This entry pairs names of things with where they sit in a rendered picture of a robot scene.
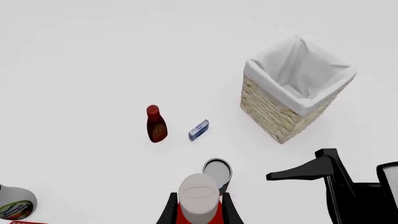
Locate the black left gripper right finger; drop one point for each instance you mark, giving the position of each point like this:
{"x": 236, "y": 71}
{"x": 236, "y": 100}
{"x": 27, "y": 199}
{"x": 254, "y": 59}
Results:
{"x": 231, "y": 213}

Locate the wicker basket white cloth liner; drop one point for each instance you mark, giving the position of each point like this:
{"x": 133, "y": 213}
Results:
{"x": 289, "y": 93}

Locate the grey-lidded tin can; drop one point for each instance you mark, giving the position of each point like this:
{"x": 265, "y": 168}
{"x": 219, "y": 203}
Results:
{"x": 218, "y": 172}

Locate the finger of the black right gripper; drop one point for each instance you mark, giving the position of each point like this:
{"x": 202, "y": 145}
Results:
{"x": 308, "y": 171}

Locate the red ketchup bottle white cap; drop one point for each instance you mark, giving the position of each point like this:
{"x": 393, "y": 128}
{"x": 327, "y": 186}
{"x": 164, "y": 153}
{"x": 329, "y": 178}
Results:
{"x": 197, "y": 193}

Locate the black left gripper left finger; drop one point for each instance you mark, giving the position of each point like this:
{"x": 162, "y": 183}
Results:
{"x": 168, "y": 213}

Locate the small grey flat plate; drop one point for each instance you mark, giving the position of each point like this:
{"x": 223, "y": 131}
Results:
{"x": 390, "y": 184}

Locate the dark red sauce bottle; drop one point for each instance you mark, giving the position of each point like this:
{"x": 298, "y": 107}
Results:
{"x": 156, "y": 129}

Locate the small blue white box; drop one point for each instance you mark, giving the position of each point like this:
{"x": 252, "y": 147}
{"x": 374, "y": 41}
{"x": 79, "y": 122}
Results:
{"x": 198, "y": 130}

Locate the white bottle with printed label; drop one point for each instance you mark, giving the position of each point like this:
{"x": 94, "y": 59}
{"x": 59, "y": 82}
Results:
{"x": 15, "y": 200}

